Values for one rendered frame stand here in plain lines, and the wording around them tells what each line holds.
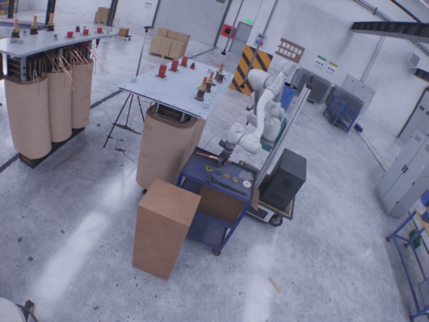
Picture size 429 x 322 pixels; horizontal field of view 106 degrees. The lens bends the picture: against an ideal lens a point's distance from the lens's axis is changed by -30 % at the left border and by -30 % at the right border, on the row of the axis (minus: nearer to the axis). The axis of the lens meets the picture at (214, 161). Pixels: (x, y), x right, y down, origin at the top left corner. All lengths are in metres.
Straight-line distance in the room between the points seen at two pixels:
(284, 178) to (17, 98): 3.07
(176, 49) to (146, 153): 6.60
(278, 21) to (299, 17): 8.48
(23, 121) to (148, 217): 1.85
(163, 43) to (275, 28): 3.95
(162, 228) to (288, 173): 1.58
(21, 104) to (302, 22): 14.97
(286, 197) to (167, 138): 1.55
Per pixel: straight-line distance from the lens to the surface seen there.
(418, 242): 5.81
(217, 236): 2.53
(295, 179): 2.68
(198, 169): 1.98
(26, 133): 2.88
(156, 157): 2.30
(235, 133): 1.74
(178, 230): 1.55
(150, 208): 1.52
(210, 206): 2.08
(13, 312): 1.81
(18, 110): 2.80
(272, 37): 7.25
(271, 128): 2.40
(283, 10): 7.30
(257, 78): 2.01
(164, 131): 2.11
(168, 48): 8.70
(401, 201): 5.76
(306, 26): 15.74
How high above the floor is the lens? 2.08
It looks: 34 degrees down
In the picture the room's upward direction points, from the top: 22 degrees clockwise
